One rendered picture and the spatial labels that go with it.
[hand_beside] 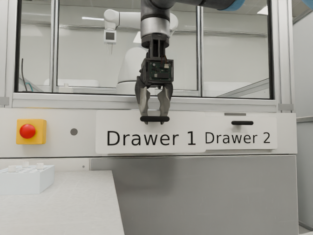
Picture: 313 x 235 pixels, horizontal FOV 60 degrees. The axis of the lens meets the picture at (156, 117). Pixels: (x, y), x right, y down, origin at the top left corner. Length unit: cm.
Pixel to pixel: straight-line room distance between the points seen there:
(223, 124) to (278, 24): 43
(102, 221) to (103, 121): 38
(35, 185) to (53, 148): 35
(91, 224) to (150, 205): 56
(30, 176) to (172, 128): 36
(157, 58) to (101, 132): 23
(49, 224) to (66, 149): 52
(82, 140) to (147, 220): 32
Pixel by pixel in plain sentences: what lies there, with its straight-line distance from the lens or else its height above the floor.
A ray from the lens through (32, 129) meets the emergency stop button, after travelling 81.
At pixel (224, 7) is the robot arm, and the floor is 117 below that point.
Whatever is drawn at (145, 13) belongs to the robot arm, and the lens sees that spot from 71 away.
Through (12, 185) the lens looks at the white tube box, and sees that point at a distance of 55.
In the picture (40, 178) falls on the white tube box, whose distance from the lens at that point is 54.
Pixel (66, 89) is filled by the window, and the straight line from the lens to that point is 90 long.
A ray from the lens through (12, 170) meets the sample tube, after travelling 55.
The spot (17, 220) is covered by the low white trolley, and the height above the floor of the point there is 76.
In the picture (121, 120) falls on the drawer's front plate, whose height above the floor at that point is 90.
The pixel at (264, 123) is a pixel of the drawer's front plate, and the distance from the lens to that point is 100.
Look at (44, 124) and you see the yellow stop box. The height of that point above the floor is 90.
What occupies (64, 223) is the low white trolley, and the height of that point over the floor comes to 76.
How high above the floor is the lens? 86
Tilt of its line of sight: 4 degrees up
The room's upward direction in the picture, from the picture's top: straight up
